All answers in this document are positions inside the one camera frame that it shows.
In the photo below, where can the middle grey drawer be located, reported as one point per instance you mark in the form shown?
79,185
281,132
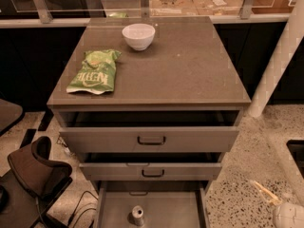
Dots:
151,167

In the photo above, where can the white ceramic bowl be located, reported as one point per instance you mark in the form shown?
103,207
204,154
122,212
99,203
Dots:
139,36

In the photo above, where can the dark round table edge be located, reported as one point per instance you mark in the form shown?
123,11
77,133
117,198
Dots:
10,114

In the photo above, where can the left cardboard box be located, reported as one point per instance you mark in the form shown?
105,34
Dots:
172,8

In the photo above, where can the grey drawer cabinet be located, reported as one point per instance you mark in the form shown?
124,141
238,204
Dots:
186,68

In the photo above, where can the cardboard box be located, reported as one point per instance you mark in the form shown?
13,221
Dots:
218,7
172,8

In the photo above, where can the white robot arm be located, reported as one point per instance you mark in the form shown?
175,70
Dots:
285,49

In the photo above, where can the top grey drawer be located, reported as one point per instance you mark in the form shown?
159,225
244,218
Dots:
151,131

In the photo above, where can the green Kettle chip bag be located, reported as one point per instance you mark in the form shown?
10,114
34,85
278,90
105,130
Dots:
98,72

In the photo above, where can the black office chair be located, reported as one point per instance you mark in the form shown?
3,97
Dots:
32,185

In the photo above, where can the silver redbull can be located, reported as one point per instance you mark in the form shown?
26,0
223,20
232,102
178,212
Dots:
138,215

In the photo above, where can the right cardboard box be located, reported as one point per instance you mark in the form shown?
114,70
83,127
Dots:
218,7

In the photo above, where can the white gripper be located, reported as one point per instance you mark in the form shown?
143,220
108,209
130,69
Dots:
287,215

